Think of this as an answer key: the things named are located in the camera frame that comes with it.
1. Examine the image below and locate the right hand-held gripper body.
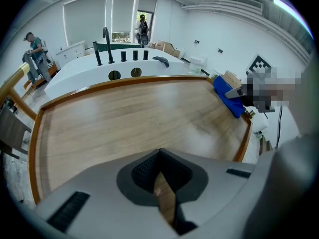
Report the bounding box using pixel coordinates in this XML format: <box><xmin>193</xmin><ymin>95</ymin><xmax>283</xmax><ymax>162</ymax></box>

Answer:
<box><xmin>241</xmin><ymin>54</ymin><xmax>304</xmax><ymax>114</ymax></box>

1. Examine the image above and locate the green bathtub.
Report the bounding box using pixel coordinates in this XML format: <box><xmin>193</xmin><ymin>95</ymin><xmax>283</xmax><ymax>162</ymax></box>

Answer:
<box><xmin>96</xmin><ymin>41</ymin><xmax>145</xmax><ymax>52</ymax></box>

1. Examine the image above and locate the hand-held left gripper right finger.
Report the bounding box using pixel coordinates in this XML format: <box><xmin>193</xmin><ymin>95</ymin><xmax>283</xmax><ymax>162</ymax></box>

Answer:
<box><xmin>159</xmin><ymin>147</ymin><xmax>256</xmax><ymax>239</ymax></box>

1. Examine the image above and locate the black curved faucet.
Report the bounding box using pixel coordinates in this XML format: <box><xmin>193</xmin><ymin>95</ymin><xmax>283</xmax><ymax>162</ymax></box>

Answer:
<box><xmin>102</xmin><ymin>27</ymin><xmax>115</xmax><ymax>64</ymax></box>

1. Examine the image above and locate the wide white roller blind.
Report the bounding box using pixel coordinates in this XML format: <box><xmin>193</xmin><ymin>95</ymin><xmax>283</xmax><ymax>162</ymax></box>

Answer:
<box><xmin>63</xmin><ymin>0</ymin><xmax>108</xmax><ymax>47</ymax></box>

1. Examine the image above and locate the blue cloth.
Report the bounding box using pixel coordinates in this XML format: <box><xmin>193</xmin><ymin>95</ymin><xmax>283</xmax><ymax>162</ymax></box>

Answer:
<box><xmin>213</xmin><ymin>75</ymin><xmax>246</xmax><ymax>119</ymax></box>

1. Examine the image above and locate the open cardboard box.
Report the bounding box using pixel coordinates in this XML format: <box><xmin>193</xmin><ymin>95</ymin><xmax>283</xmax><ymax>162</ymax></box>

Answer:
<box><xmin>151</xmin><ymin>40</ymin><xmax>185</xmax><ymax>59</ymax></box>

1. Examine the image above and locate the white rectangular bathtub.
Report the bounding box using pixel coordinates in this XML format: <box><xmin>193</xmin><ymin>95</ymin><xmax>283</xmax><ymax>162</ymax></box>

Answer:
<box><xmin>44</xmin><ymin>48</ymin><xmax>192</xmax><ymax>99</ymax></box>

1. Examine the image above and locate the wooden bench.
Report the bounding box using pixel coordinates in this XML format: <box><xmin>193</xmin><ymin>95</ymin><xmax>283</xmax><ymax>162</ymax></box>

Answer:
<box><xmin>22</xmin><ymin>61</ymin><xmax>59</xmax><ymax>91</ymax></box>

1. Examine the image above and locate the short white roller blind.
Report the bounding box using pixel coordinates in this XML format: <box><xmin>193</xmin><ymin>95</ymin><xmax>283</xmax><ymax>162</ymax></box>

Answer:
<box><xmin>137</xmin><ymin>0</ymin><xmax>158</xmax><ymax>12</ymax></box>

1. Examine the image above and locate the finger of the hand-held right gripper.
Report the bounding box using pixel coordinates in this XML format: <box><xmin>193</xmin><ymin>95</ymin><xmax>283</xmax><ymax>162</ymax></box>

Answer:
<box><xmin>225</xmin><ymin>87</ymin><xmax>244</xmax><ymax>100</ymax></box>

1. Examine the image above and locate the white low toilet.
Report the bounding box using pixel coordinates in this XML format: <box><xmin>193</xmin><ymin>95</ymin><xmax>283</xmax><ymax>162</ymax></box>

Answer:
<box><xmin>189</xmin><ymin>54</ymin><xmax>208</xmax><ymax>71</ymax></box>

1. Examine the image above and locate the white drawer cabinet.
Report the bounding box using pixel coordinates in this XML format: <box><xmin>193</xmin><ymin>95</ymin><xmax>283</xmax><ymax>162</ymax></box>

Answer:
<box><xmin>55</xmin><ymin>40</ymin><xmax>86</xmax><ymax>62</ymax></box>

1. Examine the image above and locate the white air vent grille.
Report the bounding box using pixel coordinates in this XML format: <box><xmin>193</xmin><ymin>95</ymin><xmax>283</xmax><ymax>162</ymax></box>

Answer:
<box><xmin>215</xmin><ymin>0</ymin><xmax>264</xmax><ymax>9</ymax></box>

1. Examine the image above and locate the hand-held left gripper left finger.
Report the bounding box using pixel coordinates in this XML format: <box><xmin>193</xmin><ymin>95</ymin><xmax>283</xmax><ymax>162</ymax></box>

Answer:
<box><xmin>34</xmin><ymin>147</ymin><xmax>180</xmax><ymax>239</ymax></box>

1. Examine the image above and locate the closed cardboard box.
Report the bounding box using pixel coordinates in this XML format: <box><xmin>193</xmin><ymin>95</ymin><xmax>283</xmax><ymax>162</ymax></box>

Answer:
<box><xmin>221</xmin><ymin>70</ymin><xmax>242</xmax><ymax>88</ymax></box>

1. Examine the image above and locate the ceiling tube light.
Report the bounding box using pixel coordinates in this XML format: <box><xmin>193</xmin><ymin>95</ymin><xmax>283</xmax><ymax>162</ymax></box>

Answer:
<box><xmin>273</xmin><ymin>0</ymin><xmax>315</xmax><ymax>38</ymax></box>

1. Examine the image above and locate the dark wooden side table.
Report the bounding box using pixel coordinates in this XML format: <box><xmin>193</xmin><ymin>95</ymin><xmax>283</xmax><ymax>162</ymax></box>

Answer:
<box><xmin>0</xmin><ymin>103</ymin><xmax>32</xmax><ymax>160</ymax></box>

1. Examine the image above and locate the medium white roller blind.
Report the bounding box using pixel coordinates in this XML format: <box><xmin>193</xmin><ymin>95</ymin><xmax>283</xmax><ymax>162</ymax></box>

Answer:
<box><xmin>111</xmin><ymin>0</ymin><xmax>138</xmax><ymax>34</ymax></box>

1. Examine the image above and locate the black hand shower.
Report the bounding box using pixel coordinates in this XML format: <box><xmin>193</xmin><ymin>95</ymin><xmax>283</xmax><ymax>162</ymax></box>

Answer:
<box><xmin>92</xmin><ymin>41</ymin><xmax>103</xmax><ymax>67</ymax></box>

